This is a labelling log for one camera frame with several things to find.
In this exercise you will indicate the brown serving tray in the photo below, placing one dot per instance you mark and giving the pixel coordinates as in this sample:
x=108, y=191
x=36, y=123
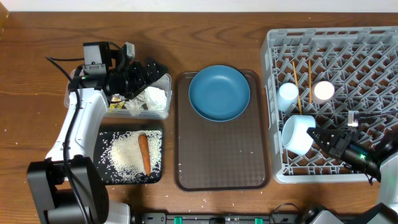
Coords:
x=213, y=155

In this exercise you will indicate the light blue cup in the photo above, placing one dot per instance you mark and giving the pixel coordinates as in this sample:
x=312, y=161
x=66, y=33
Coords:
x=287, y=94

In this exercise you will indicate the clear plastic bin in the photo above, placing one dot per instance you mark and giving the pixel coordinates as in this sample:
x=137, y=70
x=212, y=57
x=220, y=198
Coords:
x=92, y=99

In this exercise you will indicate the pink cup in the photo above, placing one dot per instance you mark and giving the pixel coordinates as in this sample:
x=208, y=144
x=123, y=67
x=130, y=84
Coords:
x=322, y=92

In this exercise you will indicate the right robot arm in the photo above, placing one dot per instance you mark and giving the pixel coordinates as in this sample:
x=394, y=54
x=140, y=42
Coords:
x=380, y=165

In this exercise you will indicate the grey dishwasher rack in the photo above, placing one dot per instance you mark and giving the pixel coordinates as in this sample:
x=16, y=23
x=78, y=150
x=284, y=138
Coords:
x=360, y=62

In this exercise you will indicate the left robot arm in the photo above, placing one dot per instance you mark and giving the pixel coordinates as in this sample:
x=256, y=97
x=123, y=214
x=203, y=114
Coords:
x=66, y=187

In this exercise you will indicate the white tissue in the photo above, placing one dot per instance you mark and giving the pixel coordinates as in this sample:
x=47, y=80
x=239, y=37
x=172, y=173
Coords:
x=151, y=98

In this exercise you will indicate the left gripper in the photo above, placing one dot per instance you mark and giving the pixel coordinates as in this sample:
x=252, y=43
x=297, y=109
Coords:
x=143, y=81

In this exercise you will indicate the dark blue plate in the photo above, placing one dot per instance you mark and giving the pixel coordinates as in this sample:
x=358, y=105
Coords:
x=219, y=93

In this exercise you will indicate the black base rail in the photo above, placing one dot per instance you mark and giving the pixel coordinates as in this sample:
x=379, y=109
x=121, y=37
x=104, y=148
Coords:
x=191, y=218

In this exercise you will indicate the orange carrot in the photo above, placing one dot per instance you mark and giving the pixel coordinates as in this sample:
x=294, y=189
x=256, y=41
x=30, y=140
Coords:
x=144, y=148

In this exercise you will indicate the foil snack wrapper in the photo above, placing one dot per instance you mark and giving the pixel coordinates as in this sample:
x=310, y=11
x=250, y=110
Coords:
x=117, y=102

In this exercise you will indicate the spilled white rice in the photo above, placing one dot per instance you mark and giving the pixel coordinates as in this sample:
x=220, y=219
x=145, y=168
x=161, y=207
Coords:
x=127, y=155

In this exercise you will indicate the black waste tray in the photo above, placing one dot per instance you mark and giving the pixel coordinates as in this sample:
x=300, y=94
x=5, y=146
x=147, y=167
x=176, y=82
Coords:
x=155, y=155

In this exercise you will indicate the light blue bowl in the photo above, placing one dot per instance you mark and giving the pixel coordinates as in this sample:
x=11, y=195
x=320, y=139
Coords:
x=294, y=134

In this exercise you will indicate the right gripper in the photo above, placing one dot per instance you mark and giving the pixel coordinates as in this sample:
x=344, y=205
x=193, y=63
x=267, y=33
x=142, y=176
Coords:
x=339, y=144

